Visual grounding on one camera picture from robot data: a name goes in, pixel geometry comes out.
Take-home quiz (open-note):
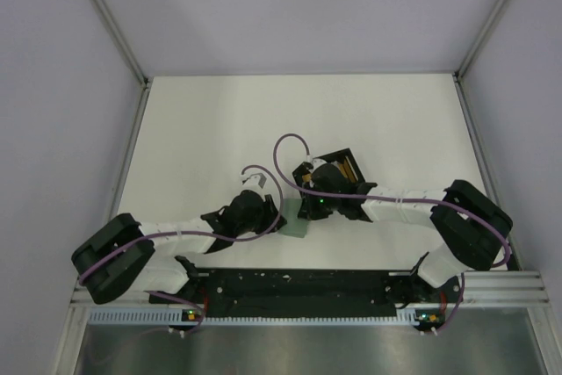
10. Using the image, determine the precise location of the green card holder wallet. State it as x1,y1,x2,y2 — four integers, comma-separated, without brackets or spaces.
277,198,309,239

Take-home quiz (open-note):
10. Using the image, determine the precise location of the right aluminium corner post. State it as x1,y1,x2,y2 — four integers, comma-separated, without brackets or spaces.
454,0,544,80

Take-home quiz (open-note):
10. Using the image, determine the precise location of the aluminium corner post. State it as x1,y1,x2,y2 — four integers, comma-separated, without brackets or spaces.
90,0,149,87
454,0,544,80

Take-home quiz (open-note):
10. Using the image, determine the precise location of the black card box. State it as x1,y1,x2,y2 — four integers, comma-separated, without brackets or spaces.
314,148,365,183

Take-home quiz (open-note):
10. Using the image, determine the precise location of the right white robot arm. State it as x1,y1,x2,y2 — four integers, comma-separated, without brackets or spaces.
292,158,513,301

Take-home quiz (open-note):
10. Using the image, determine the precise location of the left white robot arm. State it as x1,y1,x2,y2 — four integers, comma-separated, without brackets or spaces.
71,190,286,305

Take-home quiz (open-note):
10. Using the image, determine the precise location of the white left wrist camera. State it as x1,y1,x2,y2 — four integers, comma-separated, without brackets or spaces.
241,172,267,195

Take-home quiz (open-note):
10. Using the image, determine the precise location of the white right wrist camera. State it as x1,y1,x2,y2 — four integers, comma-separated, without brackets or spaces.
304,154,314,168

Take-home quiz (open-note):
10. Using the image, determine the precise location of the left aluminium corner post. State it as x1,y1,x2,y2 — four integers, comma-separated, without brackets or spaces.
90,0,149,87

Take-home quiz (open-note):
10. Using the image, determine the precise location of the grey slotted cable duct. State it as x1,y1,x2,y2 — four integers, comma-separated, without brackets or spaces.
88,307,420,327

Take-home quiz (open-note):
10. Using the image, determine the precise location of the aluminium front frame rail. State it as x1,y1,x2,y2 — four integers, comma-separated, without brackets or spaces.
70,270,550,307

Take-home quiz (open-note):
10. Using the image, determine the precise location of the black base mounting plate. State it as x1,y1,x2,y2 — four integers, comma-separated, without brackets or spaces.
176,269,460,318

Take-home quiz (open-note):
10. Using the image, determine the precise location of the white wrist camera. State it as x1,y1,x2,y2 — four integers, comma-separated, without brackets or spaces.
304,154,314,168
241,172,267,195

